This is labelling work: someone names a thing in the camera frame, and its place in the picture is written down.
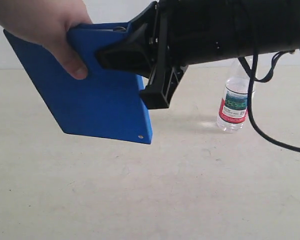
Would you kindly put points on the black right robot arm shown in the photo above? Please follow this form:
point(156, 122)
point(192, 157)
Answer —
point(266, 26)

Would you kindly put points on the blue binder folder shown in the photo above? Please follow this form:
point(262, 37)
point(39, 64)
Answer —
point(106, 104)

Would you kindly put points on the person's bare hand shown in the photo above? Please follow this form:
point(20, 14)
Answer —
point(46, 23)

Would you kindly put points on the clear plastic water bottle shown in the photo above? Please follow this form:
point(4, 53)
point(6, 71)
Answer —
point(233, 112)

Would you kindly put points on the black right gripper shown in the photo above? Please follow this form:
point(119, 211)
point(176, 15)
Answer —
point(190, 32)

